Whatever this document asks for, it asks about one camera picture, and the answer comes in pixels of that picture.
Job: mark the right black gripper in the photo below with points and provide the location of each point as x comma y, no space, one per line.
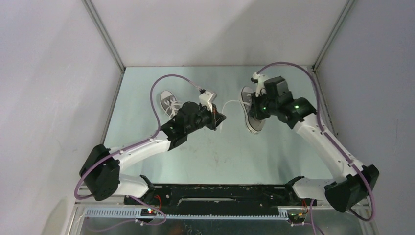
253,110

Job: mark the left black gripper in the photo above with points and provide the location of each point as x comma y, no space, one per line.
219,117

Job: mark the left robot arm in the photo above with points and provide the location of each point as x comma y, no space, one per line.
102,172

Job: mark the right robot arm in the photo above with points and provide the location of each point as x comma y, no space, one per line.
351,182

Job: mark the grey sneaker tied laces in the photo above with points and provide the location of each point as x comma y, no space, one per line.
169,103

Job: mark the right controller board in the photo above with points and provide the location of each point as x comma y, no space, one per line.
297,217

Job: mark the controller board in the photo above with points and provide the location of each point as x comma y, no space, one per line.
148,212
297,217

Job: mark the left controller board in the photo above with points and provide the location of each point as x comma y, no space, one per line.
148,212

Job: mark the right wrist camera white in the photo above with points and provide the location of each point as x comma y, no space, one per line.
259,80

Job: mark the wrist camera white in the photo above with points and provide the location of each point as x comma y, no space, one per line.
259,80
206,99

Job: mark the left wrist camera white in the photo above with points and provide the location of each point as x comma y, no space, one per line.
206,99

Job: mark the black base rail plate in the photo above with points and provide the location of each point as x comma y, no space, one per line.
223,200

